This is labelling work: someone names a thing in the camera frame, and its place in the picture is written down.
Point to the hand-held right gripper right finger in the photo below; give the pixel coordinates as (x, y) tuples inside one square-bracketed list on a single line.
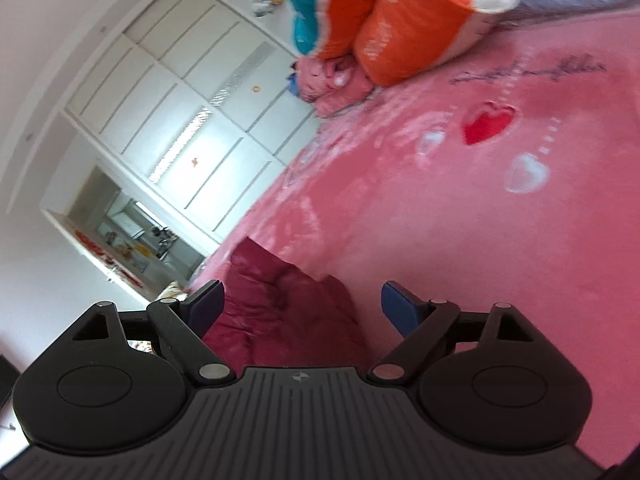
[(400, 307)]

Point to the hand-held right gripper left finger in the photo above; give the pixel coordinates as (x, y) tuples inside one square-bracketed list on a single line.
[(205, 307)]

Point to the maroon down jacket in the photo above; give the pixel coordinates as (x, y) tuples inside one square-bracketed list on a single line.
[(285, 310)]

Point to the printed pillow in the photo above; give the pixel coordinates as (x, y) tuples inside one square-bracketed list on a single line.
[(175, 288)]

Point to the pink bed blanket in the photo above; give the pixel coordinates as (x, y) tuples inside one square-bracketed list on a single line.
[(450, 240)]

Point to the white wardrobe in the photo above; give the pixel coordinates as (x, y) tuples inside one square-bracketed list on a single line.
[(200, 110)]

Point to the black screen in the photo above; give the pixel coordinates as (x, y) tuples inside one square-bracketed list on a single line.
[(7, 382)]

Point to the pink folded blanket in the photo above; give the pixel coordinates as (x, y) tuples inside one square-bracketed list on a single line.
[(332, 87)]

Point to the blue storage box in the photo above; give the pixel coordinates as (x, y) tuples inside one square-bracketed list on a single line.
[(293, 85)]

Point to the teal and orange folded quilt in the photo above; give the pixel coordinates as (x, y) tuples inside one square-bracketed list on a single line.
[(390, 15)]

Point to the white door frame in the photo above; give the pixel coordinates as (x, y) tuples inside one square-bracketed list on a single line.
[(120, 240)]

